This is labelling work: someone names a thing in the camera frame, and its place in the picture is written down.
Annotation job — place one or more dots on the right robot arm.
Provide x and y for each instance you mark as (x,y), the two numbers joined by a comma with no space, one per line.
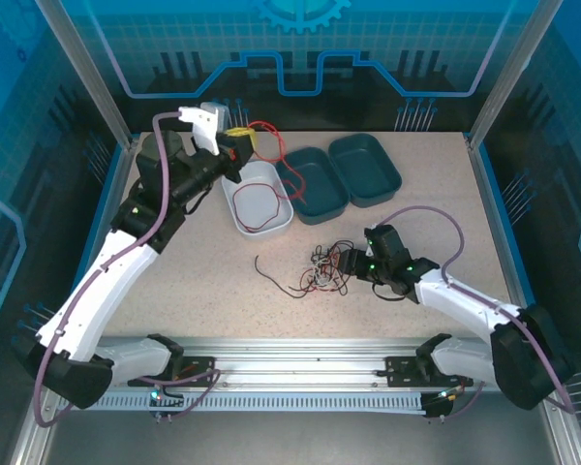
(528,368)

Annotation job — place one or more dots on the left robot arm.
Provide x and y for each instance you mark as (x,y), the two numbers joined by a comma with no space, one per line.
(106,295)

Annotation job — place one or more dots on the white plastic bin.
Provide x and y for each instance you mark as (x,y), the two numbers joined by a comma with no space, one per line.
(256,208)

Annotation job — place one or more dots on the blue table side trim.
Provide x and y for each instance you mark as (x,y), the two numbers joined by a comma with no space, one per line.
(111,174)
(494,194)

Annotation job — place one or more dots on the teal plastic bin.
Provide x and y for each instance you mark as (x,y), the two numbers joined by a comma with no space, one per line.
(319,194)
(363,167)

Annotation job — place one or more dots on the black connector box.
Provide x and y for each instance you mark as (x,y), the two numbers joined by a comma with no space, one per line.
(438,407)
(167,404)

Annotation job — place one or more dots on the grey metal panel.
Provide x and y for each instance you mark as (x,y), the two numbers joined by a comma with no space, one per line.
(295,436)

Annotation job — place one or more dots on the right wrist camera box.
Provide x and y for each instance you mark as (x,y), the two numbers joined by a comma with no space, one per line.
(370,252)

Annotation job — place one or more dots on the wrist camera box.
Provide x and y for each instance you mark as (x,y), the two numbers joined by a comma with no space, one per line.
(205,126)
(370,252)

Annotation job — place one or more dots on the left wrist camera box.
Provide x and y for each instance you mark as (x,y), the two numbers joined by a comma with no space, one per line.
(205,126)

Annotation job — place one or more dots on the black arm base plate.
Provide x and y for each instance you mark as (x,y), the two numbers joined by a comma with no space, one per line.
(399,373)
(198,365)

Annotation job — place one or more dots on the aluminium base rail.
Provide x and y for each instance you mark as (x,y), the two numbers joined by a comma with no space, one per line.
(295,358)

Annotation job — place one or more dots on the aluminium frame post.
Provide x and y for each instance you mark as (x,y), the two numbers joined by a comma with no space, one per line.
(508,77)
(92,77)

